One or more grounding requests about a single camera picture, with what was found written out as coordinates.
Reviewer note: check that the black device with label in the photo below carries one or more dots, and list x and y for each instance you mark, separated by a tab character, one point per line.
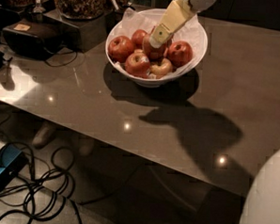
33	40

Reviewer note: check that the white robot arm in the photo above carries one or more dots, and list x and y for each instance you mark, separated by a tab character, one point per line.
262	205

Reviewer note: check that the red apple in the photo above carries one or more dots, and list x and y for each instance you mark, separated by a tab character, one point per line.
137	64
151	52
137	37
180	53
120	48

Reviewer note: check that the dark box stand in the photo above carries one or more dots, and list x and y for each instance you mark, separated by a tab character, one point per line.
79	35

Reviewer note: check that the glass jar of granola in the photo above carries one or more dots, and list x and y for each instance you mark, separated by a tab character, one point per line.
80	9

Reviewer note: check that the white paper liner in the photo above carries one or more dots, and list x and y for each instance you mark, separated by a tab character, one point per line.
194	32

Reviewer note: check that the white bowl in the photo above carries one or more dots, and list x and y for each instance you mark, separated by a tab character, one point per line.
154	81

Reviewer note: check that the blue electronics box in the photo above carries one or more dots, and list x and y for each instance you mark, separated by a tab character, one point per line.
12	161

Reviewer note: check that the metal scoop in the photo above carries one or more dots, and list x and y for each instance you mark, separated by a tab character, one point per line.
38	7

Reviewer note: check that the yellowish apple front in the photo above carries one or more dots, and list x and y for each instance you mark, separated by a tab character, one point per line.
161	68

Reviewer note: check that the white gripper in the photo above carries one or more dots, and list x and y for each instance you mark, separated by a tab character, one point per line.
200	0

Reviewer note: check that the white shoe under table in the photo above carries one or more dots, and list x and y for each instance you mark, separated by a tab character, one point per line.
44	135

